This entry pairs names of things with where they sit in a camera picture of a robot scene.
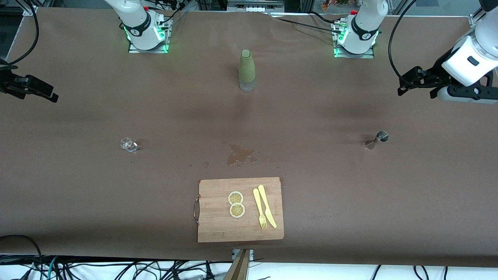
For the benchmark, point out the small metal bracket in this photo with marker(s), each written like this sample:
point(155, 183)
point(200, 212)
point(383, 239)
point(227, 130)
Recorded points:
point(251, 253)

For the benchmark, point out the brown table cover sheet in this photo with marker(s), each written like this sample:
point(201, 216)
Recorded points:
point(116, 214)

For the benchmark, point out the metal corner bracket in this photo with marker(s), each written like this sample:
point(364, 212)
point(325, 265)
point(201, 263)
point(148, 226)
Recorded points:
point(30, 10)

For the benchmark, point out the grey metal rail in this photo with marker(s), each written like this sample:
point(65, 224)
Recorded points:
point(255, 5)

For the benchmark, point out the steel double jigger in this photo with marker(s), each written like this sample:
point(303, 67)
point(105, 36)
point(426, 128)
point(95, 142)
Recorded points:
point(382, 136)

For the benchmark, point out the yellow plastic knife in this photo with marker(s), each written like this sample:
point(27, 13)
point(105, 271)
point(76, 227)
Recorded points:
point(266, 204)

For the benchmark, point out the green bottle with clear base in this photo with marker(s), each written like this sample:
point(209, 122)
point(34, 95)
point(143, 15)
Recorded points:
point(247, 68)

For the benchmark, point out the yellow plastic fork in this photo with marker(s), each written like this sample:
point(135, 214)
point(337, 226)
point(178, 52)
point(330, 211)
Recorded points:
point(258, 202)

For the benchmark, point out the small clear glass beaker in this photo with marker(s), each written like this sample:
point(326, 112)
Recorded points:
point(127, 144)

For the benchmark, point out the lemon slice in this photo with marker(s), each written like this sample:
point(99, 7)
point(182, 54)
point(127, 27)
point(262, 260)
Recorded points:
point(237, 210)
point(235, 198)

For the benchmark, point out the wooden cutting board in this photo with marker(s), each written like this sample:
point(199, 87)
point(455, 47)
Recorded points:
point(218, 229)

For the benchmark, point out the aluminium corner profile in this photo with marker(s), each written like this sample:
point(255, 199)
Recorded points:
point(475, 19)

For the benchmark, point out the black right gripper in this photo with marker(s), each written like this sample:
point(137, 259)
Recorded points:
point(11, 83)

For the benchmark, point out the wooden beam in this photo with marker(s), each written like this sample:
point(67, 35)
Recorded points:
point(239, 268)

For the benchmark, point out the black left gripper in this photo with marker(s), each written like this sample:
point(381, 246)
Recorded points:
point(435, 74)

